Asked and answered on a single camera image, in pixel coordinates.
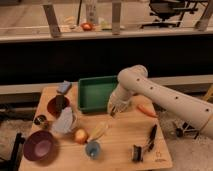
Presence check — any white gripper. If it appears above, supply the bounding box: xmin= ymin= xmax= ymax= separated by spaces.
xmin=107 ymin=87 xmax=132 ymax=117

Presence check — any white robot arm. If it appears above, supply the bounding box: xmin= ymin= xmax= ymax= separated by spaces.
xmin=107 ymin=65 xmax=213 ymax=139

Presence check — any small blue cup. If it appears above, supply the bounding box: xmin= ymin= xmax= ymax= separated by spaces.
xmin=85 ymin=141 xmax=101 ymax=159

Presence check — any clear plastic cup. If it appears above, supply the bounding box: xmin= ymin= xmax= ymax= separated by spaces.
xmin=51 ymin=107 xmax=77 ymax=134

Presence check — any green plastic tray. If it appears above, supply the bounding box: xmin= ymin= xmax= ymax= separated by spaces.
xmin=78 ymin=76 xmax=117 ymax=114

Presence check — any orange carrot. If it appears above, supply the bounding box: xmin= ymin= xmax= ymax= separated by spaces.
xmin=137 ymin=104 xmax=157 ymax=118

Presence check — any yellow corn cob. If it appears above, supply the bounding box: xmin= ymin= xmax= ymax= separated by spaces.
xmin=88 ymin=122 xmax=108 ymax=141

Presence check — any red yellow apple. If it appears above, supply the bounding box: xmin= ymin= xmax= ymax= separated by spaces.
xmin=74 ymin=129 xmax=88 ymax=144

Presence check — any blue sponge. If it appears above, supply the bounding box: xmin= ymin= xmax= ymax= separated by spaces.
xmin=57 ymin=81 xmax=72 ymax=94

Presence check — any dark block in bowl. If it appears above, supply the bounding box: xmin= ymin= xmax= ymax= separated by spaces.
xmin=56 ymin=95 xmax=65 ymax=112

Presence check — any red-brown bowl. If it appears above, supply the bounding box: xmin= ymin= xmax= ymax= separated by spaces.
xmin=47 ymin=95 xmax=69 ymax=118

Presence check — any red fruit on shelf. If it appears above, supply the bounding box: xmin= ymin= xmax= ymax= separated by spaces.
xmin=81 ymin=23 xmax=93 ymax=31

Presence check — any purple bowl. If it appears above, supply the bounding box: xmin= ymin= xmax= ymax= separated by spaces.
xmin=23 ymin=130 xmax=54 ymax=161

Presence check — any black office chair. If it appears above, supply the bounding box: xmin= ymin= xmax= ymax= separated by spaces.
xmin=141 ymin=0 xmax=208 ymax=29

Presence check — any black chair edge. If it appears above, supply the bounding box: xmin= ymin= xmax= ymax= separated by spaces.
xmin=0 ymin=133 xmax=25 ymax=171

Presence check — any black handled fork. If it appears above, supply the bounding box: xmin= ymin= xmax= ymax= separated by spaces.
xmin=146 ymin=124 xmax=157 ymax=151

